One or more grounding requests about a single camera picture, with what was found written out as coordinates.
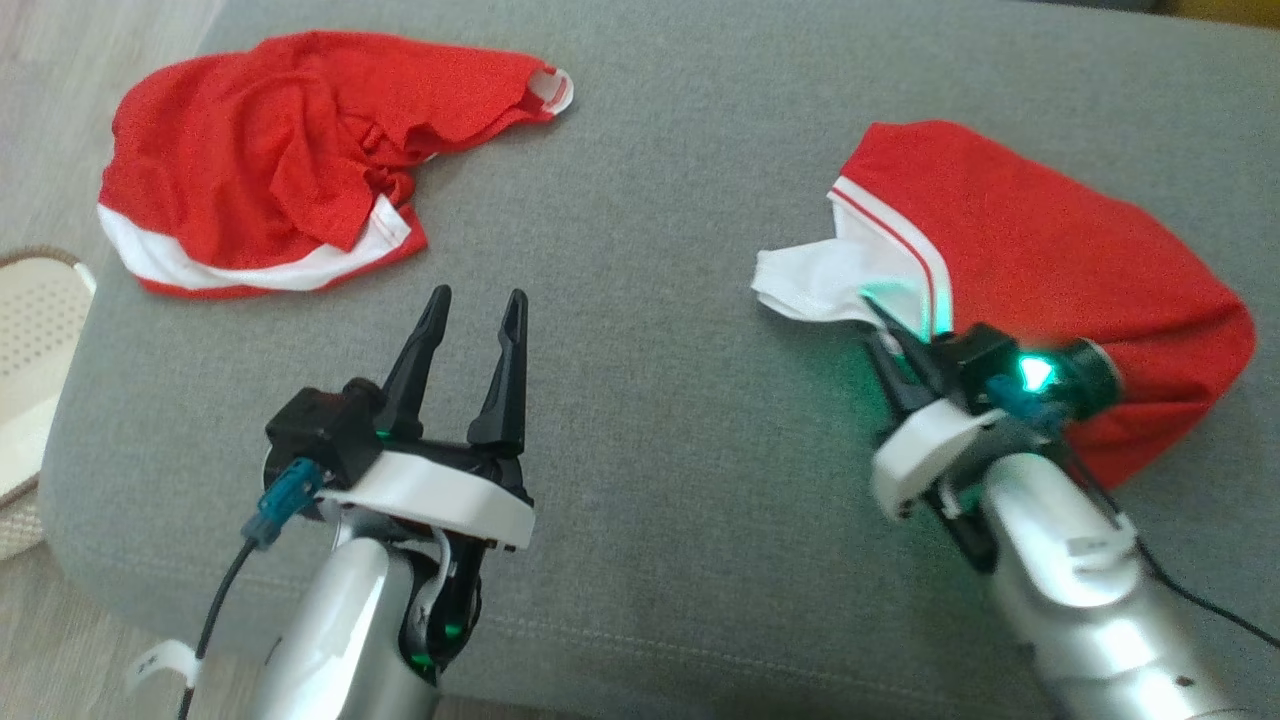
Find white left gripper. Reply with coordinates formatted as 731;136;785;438
320;285;536;551

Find black left cable teal plug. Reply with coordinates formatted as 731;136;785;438
185;458;326;701

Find grey fabric sofa seat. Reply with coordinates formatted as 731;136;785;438
38;0;1280;720

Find white right cable label tag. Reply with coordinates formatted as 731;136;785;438
1065;520;1139;563

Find white cable label tag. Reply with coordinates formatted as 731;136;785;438
1065;520;1139;563
128;640;201;696

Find red shorts with white band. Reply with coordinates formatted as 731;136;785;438
97;30;576;301

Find black cable teal plug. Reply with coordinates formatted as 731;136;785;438
985;372;1280;649
185;458;326;701

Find cream perforated laundry basket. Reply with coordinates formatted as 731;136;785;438
0;248;98;561

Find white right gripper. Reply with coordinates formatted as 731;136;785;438
862;295;991;523

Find black right cable teal plug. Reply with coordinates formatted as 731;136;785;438
985;372;1280;649

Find red basketball jersey white trim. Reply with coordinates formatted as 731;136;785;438
752;120;1258;491

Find white left cable label tag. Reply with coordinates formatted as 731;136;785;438
128;640;201;696

